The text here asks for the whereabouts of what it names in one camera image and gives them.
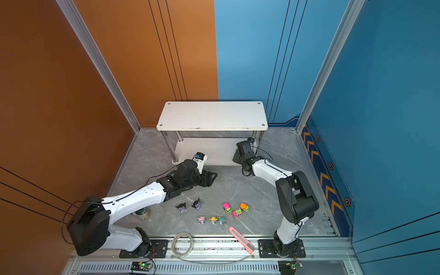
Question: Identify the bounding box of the right green circuit board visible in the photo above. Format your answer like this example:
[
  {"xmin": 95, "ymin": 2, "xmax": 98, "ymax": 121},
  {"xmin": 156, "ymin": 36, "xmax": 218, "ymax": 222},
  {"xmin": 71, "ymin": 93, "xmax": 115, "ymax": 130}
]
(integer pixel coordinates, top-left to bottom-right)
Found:
[{"xmin": 277, "ymin": 261, "xmax": 303, "ymax": 275}]

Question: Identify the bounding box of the pink toy car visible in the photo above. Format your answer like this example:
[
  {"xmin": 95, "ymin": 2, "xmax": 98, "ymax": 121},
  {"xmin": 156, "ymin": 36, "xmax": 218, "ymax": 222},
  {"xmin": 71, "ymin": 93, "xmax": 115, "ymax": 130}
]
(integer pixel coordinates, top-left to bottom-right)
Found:
[{"xmin": 231, "ymin": 209, "xmax": 243, "ymax": 218}]

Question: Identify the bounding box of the white two-tier shelf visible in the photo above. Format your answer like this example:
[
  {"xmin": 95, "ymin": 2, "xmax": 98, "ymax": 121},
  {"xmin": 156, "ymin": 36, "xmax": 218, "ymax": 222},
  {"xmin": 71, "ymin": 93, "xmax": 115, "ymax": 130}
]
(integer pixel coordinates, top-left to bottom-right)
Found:
[{"xmin": 157, "ymin": 102, "xmax": 268, "ymax": 166}]

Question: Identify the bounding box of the pink utility knife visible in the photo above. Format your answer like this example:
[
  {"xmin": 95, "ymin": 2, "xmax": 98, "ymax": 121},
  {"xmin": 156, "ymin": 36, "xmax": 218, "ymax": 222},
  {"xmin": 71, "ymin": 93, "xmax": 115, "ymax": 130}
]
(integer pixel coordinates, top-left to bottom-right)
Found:
[{"xmin": 229, "ymin": 227, "xmax": 256, "ymax": 255}]

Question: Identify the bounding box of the clear coiled tube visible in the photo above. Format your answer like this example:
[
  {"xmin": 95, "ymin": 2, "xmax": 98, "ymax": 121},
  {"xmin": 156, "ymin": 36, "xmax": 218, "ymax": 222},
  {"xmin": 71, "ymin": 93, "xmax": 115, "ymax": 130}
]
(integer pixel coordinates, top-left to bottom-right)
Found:
[{"xmin": 169, "ymin": 233, "xmax": 256, "ymax": 265}]

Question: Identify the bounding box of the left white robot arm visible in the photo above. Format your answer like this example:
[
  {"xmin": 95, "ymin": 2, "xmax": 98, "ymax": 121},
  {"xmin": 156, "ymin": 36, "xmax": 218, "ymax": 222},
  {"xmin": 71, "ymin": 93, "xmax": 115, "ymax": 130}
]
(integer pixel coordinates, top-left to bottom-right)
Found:
[{"xmin": 66, "ymin": 159, "xmax": 217, "ymax": 258}]

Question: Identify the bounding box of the black purple figurine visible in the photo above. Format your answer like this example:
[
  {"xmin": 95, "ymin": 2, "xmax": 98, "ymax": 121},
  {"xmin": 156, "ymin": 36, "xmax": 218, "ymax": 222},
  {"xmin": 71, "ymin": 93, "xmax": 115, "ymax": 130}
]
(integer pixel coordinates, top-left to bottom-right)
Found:
[
  {"xmin": 191, "ymin": 198, "xmax": 201, "ymax": 210},
  {"xmin": 175, "ymin": 202, "xmax": 187, "ymax": 213}
]

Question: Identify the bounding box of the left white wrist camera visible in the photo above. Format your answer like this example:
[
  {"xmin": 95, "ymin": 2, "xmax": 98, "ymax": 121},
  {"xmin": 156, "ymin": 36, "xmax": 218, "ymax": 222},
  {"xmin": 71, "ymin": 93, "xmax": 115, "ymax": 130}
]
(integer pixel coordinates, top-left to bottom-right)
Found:
[{"xmin": 193, "ymin": 152, "xmax": 207, "ymax": 174}]

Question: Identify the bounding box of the left green circuit board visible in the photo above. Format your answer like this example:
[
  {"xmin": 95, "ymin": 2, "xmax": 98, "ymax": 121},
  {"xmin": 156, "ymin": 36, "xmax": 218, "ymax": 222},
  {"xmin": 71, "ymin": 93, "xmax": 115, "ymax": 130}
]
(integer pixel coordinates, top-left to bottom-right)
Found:
[{"xmin": 131, "ymin": 261, "xmax": 154, "ymax": 272}]

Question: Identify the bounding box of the pink green toy truck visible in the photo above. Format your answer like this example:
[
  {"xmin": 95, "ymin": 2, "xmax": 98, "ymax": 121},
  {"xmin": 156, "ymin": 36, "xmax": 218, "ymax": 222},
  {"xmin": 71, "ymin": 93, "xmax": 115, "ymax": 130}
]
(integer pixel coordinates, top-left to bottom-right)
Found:
[{"xmin": 223, "ymin": 202, "xmax": 232, "ymax": 215}]

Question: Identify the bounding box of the yellow small figurine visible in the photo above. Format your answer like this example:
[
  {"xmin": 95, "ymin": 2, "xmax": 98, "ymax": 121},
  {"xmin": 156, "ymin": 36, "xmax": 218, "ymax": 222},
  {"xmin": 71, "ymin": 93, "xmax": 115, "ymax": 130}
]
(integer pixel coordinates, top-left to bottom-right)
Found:
[{"xmin": 209, "ymin": 217, "xmax": 218, "ymax": 225}]

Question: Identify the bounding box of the green circuit board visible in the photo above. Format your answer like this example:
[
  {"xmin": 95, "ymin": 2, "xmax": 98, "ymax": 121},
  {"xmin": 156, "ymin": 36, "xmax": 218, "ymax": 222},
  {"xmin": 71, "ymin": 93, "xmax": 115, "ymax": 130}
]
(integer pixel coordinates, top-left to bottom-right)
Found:
[
  {"xmin": 277, "ymin": 261, "xmax": 303, "ymax": 275},
  {"xmin": 131, "ymin": 261, "xmax": 154, "ymax": 272}
]

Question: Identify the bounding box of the pink small figurine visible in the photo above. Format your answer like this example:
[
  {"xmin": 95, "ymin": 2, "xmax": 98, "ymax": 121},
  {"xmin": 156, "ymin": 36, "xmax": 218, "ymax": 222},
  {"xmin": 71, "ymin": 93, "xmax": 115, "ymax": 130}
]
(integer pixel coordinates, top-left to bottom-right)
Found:
[{"xmin": 198, "ymin": 216, "xmax": 206, "ymax": 225}]

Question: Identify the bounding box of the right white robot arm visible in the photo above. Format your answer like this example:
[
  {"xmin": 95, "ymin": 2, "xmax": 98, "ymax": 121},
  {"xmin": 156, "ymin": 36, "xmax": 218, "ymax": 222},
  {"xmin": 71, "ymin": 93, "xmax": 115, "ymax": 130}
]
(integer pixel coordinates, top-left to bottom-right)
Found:
[{"xmin": 233, "ymin": 140, "xmax": 319, "ymax": 258}]

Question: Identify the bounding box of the orange green toy car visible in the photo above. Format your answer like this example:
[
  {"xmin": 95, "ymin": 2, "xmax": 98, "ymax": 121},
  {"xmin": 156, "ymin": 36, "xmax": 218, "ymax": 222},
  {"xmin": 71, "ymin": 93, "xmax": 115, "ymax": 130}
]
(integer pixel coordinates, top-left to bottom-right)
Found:
[{"xmin": 240, "ymin": 203, "xmax": 250, "ymax": 213}]

